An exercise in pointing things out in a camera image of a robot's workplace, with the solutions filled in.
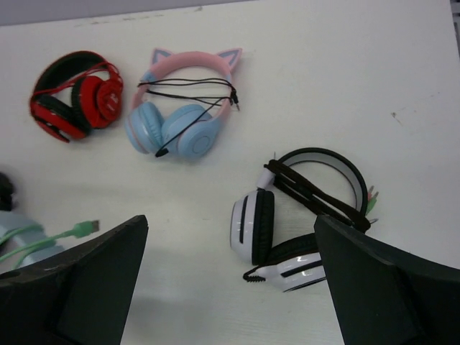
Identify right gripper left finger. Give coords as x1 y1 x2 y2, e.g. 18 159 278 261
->
1 215 148 344

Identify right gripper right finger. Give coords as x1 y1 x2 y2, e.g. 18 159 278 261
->
314 216 459 344

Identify green headphone cable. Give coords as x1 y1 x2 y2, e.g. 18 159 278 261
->
0 218 101 263

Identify light blue headphones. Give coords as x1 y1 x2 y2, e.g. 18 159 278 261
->
1 211 65 273

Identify white black headphones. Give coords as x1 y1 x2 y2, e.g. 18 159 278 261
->
229 147 379 292

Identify red headphones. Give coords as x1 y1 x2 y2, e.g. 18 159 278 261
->
29 50 124 143

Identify pink blue cat-ear headphones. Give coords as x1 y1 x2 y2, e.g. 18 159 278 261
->
124 47 242 160

